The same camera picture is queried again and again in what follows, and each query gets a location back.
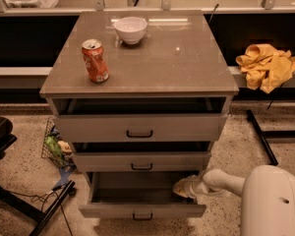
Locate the grey drawer cabinet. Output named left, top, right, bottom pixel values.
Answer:
left=39, top=10, right=240, bottom=197

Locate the grey middle drawer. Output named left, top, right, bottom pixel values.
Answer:
left=73, top=142, right=210, bottom=172

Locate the black stand leg left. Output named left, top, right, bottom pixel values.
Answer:
left=0, top=180, right=75, bottom=236

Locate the orange soda can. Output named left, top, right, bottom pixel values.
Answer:
left=82, top=39, right=109, bottom=83

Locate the grey bottom drawer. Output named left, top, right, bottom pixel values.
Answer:
left=79, top=171, right=207, bottom=221

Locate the black office chair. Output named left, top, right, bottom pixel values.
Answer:
left=0, top=116, right=17, bottom=159

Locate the blue tape strip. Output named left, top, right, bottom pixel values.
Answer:
left=52, top=165, right=76, bottom=191

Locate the yellow cloth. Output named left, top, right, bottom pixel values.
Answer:
left=236, top=44, right=295, bottom=93

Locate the white bowl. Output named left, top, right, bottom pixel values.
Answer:
left=114, top=17, right=148, bottom=44

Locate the black stand leg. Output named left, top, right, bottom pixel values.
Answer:
left=0, top=180, right=75, bottom=236
left=246, top=110, right=295, bottom=166

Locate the grey drawer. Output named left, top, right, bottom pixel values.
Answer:
left=79, top=171, right=207, bottom=221
left=52, top=96, right=227, bottom=143
left=73, top=142, right=210, bottom=172

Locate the black stand leg right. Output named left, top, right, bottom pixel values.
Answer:
left=246, top=110, right=295, bottom=166

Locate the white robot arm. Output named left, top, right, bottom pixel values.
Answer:
left=173, top=165, right=295, bottom=236

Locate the wire basket with items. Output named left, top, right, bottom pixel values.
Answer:
left=41, top=118, right=72, bottom=168

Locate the grey top drawer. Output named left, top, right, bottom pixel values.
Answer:
left=52, top=96, right=227, bottom=143

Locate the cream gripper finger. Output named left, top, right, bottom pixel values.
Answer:
left=172, top=178, right=195, bottom=199

